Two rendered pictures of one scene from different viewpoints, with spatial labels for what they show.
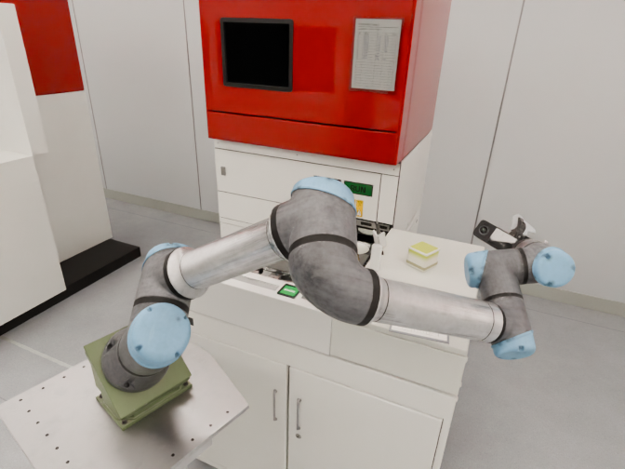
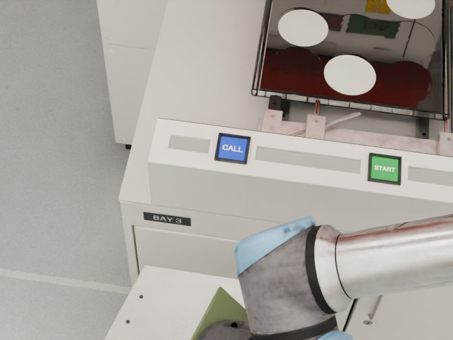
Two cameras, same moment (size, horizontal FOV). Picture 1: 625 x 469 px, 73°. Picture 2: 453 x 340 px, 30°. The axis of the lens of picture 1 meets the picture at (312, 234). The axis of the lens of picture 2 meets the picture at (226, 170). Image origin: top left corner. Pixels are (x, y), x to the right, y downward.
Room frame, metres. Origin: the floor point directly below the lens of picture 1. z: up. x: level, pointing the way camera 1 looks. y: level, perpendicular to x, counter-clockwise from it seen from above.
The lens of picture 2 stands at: (0.35, 0.56, 2.15)
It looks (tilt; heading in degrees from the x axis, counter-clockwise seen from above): 57 degrees down; 342
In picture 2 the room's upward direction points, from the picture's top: 3 degrees clockwise
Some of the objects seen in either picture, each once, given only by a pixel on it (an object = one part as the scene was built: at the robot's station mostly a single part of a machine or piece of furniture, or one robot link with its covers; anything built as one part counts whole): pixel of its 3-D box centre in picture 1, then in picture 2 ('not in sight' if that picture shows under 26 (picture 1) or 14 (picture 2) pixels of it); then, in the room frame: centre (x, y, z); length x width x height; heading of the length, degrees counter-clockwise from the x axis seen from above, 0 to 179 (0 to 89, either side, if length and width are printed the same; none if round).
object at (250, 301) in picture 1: (252, 301); (305, 182); (1.09, 0.18, 0.89); 0.55 x 0.09 x 0.14; 67
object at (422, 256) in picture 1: (422, 256); not in sight; (1.22, -0.36, 1.00); 0.07 x 0.07 x 0.07; 41
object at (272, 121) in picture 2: not in sight; (270, 131); (1.21, 0.21, 0.89); 0.08 x 0.03 x 0.03; 157
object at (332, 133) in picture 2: not in sight; (353, 151); (1.15, 0.06, 0.87); 0.36 x 0.08 x 0.03; 67
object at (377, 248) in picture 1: (378, 247); not in sight; (1.20, -0.21, 1.03); 0.06 x 0.04 x 0.13; 157
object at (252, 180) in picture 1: (299, 195); not in sight; (1.68, 0.06, 1.02); 0.82 x 0.03 x 0.40; 67
